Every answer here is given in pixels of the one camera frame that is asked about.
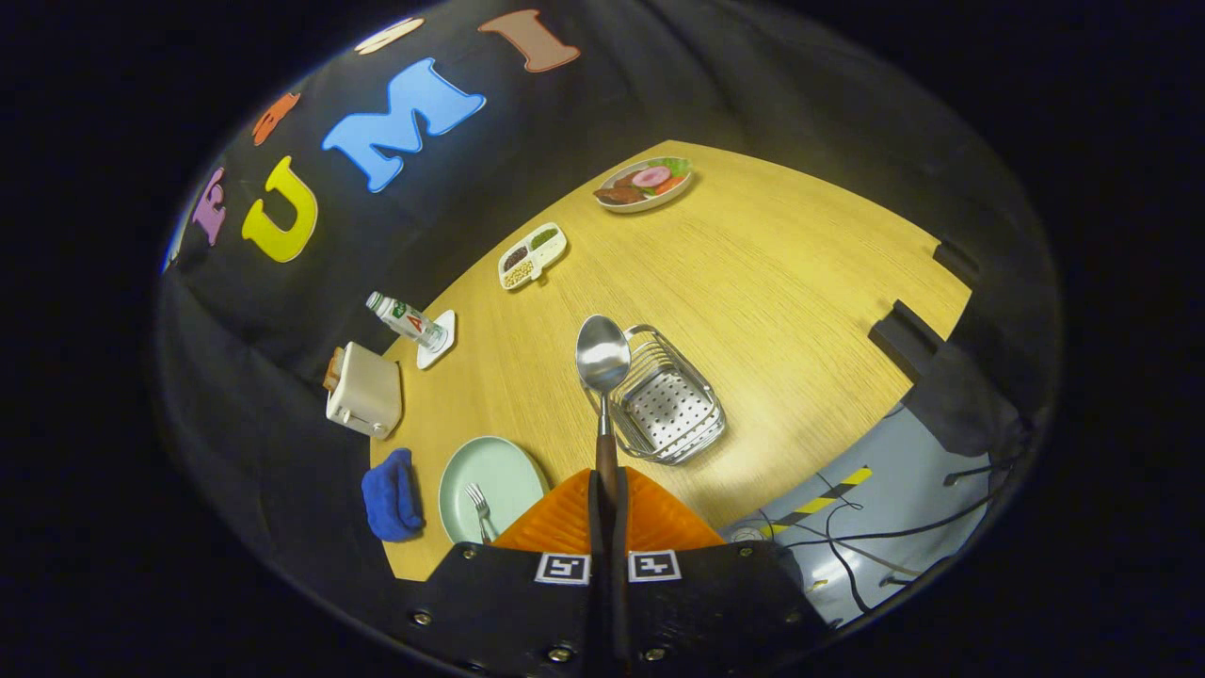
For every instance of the plate of toy food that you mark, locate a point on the plate of toy food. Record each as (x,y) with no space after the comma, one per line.
(642,184)

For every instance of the white square coaster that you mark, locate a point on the white square coaster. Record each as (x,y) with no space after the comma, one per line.
(439,347)

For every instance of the white divided condiment tray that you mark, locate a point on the white divided condiment tray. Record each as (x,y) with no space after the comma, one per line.
(531,256)

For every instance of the pale green plate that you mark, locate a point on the pale green plate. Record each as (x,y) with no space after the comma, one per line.
(504,471)

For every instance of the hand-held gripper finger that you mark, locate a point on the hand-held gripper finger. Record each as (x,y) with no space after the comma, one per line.
(597,537)
(618,537)

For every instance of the blue towel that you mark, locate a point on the blue towel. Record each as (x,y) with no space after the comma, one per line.
(391,494)

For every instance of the toast slices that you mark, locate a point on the toast slices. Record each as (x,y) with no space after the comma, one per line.
(332,369)

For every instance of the yellow black hazard tape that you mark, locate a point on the yellow black hazard tape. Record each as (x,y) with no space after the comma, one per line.
(819,501)

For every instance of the white toaster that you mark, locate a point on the white toaster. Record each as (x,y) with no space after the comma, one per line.
(365,394)

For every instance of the small clear plastic bottle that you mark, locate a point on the small clear plastic bottle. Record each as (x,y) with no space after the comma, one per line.
(407,320)

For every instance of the black table bracket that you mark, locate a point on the black table bracket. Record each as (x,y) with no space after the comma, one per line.
(906,337)
(955,262)

